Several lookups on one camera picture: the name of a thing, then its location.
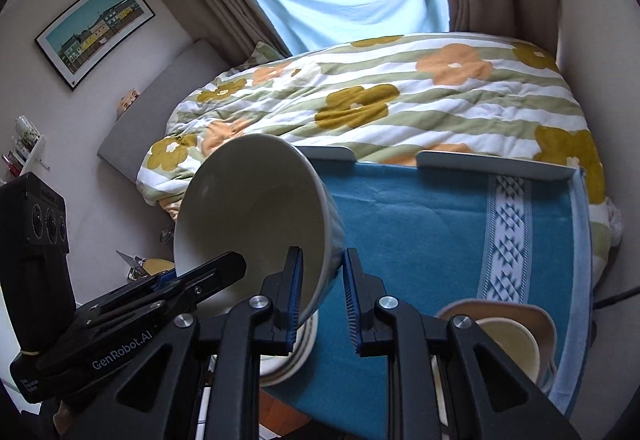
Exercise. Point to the plain white deep plate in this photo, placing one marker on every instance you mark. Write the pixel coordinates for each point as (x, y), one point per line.
(276, 369)

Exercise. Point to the framed harbour houses picture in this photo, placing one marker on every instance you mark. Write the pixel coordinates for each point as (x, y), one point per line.
(84, 34)

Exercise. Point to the pink handled bowl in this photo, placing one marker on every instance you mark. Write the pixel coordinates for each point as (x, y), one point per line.
(537, 320)

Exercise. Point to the white crumpled plastic bag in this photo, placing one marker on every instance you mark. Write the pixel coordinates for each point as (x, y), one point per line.
(615, 221)

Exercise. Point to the small white bowl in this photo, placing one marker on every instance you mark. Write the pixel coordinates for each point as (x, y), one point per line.
(516, 341)

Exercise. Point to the cream ceramic bowl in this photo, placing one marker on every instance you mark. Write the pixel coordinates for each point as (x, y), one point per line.
(257, 195)

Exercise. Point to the floral striped duvet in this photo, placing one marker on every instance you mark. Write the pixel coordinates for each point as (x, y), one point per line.
(387, 99)

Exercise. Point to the green patterned pillow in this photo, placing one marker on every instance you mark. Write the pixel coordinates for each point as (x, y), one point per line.
(263, 53)

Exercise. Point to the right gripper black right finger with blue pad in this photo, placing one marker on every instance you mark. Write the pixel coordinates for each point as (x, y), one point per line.
(445, 377)

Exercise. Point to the grey padded headboard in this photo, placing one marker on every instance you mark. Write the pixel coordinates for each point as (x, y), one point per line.
(144, 122)

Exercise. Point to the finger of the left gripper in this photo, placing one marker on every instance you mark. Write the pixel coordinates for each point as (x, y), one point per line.
(194, 286)
(130, 294)

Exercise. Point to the small plush toy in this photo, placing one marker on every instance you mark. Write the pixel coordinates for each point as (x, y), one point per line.
(126, 102)

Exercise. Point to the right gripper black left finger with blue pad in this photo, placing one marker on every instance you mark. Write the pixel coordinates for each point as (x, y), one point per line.
(201, 370)

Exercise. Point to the blue patterned tablecloth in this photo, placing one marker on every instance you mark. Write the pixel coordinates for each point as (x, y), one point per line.
(424, 232)

